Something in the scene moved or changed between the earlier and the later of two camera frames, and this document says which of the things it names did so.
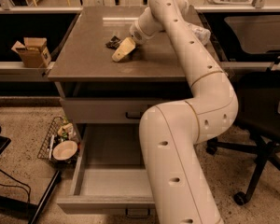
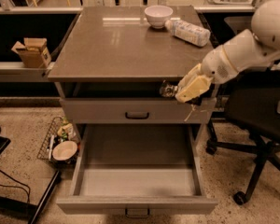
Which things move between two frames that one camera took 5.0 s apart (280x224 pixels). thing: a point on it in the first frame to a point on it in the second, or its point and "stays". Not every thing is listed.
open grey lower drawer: (109, 175) stays
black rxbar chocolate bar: (114, 43) to (167, 90)
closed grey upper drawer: (105, 109) stays
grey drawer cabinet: (96, 89) stays
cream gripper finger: (126, 47) to (194, 90)
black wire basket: (63, 143) stays
